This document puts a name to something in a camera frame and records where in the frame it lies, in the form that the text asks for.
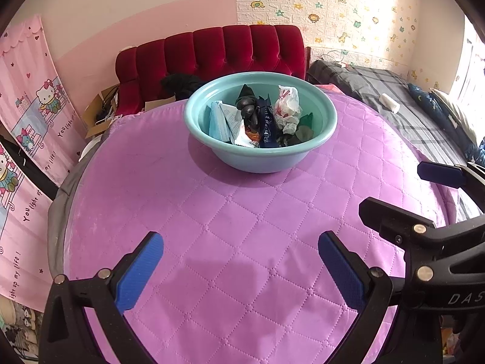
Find navy star print pillow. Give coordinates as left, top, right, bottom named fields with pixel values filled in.
left=407, top=83, right=485, bottom=160

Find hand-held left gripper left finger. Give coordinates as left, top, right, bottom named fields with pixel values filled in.
left=38, top=231, right=164, bottom=364

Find light blue face mask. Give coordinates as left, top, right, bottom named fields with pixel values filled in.
left=208, top=100, right=237, bottom=144

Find white plastic object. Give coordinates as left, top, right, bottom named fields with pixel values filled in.
left=76, top=138, right=101, bottom=160

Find navy blue packet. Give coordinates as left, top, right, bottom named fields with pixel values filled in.
left=256, top=96, right=285, bottom=148

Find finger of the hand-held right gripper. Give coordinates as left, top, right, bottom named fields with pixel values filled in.
left=417, top=161, right=485, bottom=198
left=358, top=196, right=485, bottom=287

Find teal plastic basin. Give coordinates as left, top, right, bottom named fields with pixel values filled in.
left=184, top=73, right=339, bottom=174

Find white pillow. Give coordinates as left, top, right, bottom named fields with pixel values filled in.
left=430, top=88, right=480, bottom=141

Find purple quilted table cover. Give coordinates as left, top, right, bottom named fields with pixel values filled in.
left=68, top=83, right=455, bottom=364

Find white roll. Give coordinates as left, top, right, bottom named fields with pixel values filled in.
left=380, top=93, right=400, bottom=113

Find open cardboard box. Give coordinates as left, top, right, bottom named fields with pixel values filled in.
left=82, top=85, right=121, bottom=139

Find flat cardboard piece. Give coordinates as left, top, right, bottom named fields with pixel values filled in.
left=144, top=96, right=177, bottom=113

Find olive rope coil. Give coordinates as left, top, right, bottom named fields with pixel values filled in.
left=284, top=124, right=315, bottom=147

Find white plastic bag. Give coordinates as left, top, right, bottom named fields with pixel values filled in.
left=273, top=85, right=303, bottom=134

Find black gloves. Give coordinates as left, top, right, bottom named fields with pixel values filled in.
left=235, top=84, right=262, bottom=131

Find red velvet sofa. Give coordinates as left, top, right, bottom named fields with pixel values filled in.
left=115, top=25, right=307, bottom=116

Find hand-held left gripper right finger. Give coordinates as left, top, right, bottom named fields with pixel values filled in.
left=318, top=231, right=444, bottom=364

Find white snack packet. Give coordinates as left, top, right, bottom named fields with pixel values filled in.
left=223, top=106, right=262, bottom=148

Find black cloth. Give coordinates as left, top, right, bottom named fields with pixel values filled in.
left=161, top=74, right=205, bottom=101

